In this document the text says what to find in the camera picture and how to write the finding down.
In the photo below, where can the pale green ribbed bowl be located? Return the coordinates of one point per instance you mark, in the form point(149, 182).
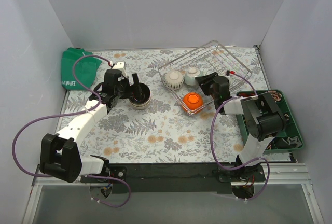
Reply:
point(190, 76)

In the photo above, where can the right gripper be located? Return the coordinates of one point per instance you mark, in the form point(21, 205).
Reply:
point(208, 86)

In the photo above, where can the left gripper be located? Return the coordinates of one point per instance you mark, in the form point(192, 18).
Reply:
point(127, 86)

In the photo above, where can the aluminium frame rail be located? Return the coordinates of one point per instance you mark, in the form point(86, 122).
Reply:
point(179, 193)

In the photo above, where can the wire dish rack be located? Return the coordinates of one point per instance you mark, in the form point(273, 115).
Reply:
point(208, 58)

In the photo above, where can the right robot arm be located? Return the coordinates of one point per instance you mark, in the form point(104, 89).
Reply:
point(263, 118)

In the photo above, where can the white bowl with dark stripes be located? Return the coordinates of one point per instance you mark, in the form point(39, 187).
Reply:
point(174, 80)

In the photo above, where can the orange bowl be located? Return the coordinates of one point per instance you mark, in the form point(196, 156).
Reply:
point(193, 101)

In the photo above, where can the green cloth bag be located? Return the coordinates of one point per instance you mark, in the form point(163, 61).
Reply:
point(85, 70)

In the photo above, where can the olive bowl with drawing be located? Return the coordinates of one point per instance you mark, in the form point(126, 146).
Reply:
point(140, 94)

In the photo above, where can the green compartment tray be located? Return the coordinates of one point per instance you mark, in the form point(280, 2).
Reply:
point(291, 128)

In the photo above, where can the grey cloth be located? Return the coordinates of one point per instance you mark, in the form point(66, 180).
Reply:
point(288, 143)

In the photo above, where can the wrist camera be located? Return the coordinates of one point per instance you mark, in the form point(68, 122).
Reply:
point(228, 73)
point(122, 67)

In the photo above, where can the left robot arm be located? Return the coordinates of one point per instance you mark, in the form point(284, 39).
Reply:
point(60, 156)

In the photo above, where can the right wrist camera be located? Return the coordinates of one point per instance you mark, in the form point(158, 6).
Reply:
point(228, 73)

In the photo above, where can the floral table mat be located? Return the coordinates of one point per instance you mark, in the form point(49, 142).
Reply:
point(162, 132)

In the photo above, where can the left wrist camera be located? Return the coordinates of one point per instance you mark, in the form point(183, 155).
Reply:
point(122, 67)

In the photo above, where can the beige plain bowl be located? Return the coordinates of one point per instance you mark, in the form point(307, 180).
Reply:
point(140, 106)

